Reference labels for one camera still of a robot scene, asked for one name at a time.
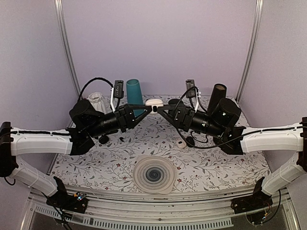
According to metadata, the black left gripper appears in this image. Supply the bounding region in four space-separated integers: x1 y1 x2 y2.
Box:
87 103 153 138

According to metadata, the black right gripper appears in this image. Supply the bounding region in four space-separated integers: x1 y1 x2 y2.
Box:
156 104 224 139

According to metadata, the white earbud charging case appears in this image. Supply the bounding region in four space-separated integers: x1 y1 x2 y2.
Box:
145 99 164 107

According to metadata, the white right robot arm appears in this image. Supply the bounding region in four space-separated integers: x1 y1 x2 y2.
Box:
157 98 307 209

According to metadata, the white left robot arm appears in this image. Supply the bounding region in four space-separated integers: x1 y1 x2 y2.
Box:
0 99 152 208

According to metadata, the black round earbud case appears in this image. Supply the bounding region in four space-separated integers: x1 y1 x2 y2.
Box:
186 136 195 148

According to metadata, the small white earbud case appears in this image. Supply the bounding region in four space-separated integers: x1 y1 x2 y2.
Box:
176 140 187 149

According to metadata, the small black earbud case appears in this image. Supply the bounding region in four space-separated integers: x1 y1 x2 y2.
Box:
98 135 109 144

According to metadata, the dark grey mug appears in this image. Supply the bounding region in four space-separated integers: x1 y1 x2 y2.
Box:
168 98 184 109

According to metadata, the teal tall vase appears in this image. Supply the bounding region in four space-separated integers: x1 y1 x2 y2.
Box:
126 79 144 105

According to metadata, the white ribbed vase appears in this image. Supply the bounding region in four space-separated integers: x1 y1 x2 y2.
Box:
87 92 106 114

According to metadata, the black tall cylinder vase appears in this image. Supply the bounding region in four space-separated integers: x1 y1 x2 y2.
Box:
207 83 227 115

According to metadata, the swirl patterned ceramic plate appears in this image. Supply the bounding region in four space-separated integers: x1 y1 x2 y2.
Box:
132 156 177 195

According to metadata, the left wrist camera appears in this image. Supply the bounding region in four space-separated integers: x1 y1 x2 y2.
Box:
110 80 124 112

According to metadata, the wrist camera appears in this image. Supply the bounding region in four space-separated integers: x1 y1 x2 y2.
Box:
110 80 124 112
185 79 200 112

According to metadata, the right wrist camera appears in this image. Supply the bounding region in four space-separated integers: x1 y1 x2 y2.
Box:
185 79 200 112

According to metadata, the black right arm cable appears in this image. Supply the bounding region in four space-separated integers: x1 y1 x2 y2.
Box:
174 90 300 150

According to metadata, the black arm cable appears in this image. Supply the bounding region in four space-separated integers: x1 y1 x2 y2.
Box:
174 90 300 150
78 77 115 104

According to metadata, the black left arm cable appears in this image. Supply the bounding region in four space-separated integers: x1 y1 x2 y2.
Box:
78 77 115 104

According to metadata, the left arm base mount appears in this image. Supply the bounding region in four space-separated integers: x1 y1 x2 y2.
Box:
46 176 88 214

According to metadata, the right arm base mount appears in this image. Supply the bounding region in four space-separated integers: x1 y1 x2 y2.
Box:
231 177 273 214

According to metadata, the left aluminium frame post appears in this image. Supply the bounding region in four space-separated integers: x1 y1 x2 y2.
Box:
54 0 81 97

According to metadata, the aluminium frame post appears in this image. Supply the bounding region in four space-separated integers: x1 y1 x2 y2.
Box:
54 0 81 97
235 0 264 104

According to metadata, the right aluminium frame post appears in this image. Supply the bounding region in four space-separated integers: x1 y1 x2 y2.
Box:
235 0 264 104

